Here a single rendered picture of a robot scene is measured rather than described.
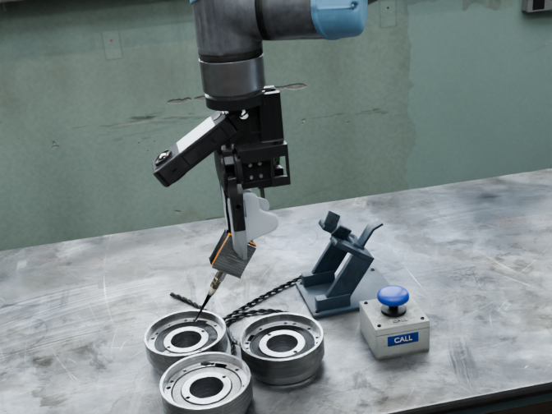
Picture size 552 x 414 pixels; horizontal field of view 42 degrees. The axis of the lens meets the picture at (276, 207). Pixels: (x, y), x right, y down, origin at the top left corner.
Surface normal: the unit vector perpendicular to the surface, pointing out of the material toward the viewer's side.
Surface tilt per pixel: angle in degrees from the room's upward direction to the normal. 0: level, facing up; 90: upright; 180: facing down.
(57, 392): 0
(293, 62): 90
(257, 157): 90
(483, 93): 90
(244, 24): 114
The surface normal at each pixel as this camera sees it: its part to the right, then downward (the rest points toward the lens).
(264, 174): 0.23, 0.37
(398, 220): -0.08, -0.91
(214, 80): -0.54, 0.38
